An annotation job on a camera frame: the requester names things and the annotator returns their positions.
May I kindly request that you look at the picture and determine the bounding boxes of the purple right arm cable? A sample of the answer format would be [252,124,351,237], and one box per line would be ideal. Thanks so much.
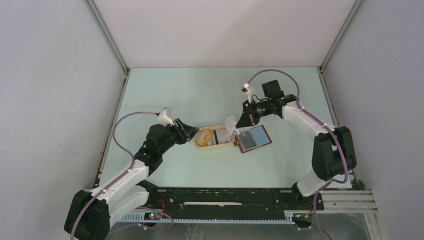
[240,69,349,240]

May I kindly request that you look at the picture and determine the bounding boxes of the aluminium frame rail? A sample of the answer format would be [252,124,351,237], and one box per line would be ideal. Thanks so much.
[76,188,379,224]

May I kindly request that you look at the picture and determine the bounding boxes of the stack of white cards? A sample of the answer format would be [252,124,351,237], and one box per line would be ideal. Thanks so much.
[208,128,232,146]

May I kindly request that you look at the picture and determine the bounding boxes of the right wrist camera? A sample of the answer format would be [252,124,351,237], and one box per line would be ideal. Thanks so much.
[240,83,255,103]

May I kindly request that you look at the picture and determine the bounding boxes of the orange VIP card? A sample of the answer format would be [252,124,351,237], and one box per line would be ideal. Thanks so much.
[195,129,214,147]

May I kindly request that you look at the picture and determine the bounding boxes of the brown leather card holder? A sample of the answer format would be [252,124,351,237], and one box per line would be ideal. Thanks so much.
[234,125,273,154]

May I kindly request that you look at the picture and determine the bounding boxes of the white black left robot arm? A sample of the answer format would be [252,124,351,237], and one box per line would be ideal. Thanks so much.
[63,107,200,240]

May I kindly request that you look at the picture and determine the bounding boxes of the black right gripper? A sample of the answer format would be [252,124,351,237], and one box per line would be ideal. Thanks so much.
[236,98,272,128]

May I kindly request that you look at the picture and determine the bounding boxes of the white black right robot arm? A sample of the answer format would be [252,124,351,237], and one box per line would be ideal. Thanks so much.
[236,80,357,209]

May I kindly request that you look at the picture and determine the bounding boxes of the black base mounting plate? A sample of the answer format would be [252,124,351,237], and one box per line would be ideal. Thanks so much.
[145,187,324,221]

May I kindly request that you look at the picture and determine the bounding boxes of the beige plastic card tray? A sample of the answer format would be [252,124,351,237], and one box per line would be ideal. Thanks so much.
[193,124,235,150]

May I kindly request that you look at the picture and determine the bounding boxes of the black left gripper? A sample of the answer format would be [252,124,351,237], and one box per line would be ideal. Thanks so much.
[158,118,200,155]

